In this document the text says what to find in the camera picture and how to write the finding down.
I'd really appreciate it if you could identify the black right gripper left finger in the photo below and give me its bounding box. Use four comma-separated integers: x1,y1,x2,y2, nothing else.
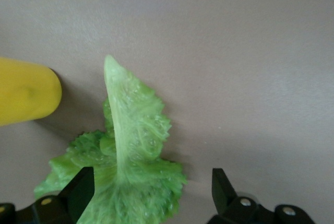
15,167,95,224

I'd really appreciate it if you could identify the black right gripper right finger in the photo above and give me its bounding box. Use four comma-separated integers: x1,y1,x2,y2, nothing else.
206,168,264,224

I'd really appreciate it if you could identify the green lettuce leaf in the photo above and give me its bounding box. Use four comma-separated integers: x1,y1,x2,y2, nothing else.
33,54,188,224

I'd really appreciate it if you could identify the yellow mustard squeeze bottle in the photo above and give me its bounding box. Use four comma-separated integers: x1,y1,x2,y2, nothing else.
0,56,63,127

